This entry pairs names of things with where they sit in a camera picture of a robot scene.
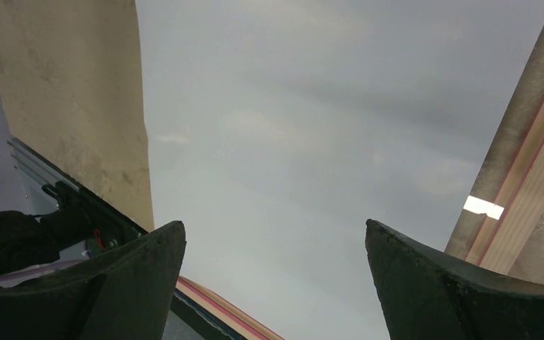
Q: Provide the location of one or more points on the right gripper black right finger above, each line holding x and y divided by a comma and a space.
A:
427, 294

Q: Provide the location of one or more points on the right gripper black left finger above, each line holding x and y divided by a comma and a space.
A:
125, 293

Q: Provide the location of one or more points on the pink picture frame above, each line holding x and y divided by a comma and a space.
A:
505, 199

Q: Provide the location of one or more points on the sunset landscape photo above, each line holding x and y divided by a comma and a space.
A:
276, 129

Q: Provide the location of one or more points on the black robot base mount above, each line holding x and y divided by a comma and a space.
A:
84, 227

